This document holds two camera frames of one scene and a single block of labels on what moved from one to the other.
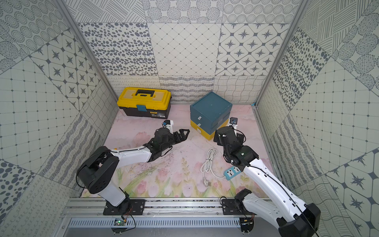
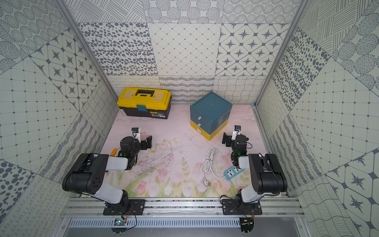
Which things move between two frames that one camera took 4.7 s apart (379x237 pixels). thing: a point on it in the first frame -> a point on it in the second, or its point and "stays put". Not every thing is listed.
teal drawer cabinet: (209, 112) stays put
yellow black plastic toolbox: (149, 102) stays put
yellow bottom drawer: (202, 131) stays put
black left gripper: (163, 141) -> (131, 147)
